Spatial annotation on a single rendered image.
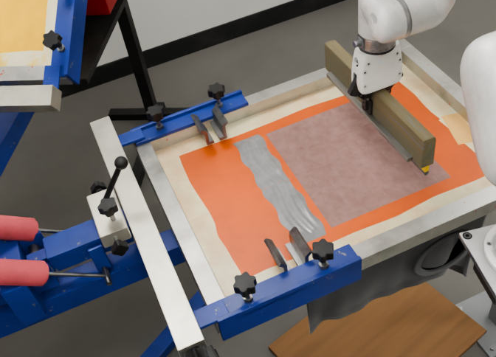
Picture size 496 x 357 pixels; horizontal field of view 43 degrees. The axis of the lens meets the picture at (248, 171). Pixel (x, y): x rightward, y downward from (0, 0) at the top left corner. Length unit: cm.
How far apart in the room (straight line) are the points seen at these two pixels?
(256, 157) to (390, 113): 35
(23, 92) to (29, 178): 160
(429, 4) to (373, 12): 10
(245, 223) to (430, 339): 109
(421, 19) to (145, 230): 67
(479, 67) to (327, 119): 81
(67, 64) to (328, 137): 65
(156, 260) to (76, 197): 172
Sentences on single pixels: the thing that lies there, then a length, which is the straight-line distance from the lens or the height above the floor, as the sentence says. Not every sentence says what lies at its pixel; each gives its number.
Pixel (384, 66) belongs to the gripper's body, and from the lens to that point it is 133.
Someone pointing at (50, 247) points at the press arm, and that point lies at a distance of 133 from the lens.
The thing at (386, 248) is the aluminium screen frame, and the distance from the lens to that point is 127.
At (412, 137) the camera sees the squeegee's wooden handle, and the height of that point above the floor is 113.
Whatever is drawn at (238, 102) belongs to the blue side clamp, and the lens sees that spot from 159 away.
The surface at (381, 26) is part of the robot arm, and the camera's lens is 116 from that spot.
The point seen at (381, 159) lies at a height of 96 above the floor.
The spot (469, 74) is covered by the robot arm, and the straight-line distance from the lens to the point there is 83.
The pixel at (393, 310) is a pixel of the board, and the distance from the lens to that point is 233.
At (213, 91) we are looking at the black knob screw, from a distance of 154.
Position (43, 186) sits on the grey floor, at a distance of 305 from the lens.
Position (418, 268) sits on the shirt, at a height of 75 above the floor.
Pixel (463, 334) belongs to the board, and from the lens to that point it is 231.
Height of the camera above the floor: 200
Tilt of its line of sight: 45 degrees down
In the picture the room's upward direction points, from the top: 10 degrees counter-clockwise
